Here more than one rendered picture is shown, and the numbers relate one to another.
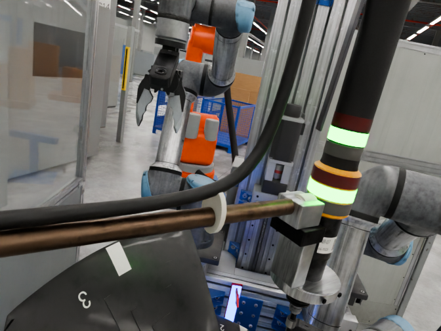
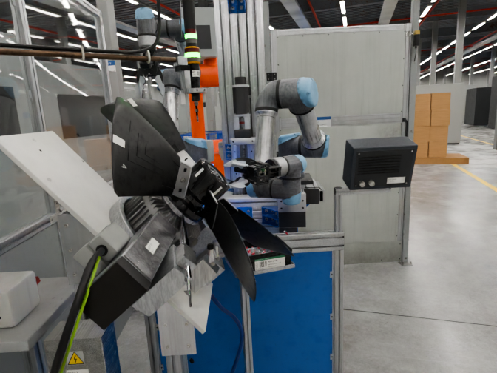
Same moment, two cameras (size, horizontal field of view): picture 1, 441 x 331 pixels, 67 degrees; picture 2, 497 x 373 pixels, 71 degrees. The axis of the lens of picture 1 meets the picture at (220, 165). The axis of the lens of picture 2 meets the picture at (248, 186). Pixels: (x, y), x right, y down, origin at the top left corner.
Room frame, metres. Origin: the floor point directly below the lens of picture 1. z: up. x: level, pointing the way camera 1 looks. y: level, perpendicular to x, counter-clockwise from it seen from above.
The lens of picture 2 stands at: (-0.77, -0.29, 1.39)
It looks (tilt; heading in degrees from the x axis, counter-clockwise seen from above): 12 degrees down; 2
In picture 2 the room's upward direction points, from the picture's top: 3 degrees counter-clockwise
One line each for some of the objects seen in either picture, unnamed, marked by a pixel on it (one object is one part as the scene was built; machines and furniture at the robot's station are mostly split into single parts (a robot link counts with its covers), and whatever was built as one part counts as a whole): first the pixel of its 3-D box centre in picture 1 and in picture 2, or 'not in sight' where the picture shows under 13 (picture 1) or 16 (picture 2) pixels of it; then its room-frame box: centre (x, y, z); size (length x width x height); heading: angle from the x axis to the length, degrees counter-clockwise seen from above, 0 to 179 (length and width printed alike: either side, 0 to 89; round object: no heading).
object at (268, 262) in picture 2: not in sight; (258, 254); (0.51, -0.27, 0.85); 0.22 x 0.17 x 0.07; 107
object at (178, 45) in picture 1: (167, 67); (149, 62); (0.82, 0.17, 1.62); 0.09 x 0.08 x 0.12; 3
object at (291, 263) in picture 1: (309, 242); (191, 75); (0.30, -0.10, 1.50); 0.09 x 0.07 x 0.10; 128
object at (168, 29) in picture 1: (170, 31); (146, 42); (0.82, 0.17, 1.70); 0.08 x 0.08 x 0.05
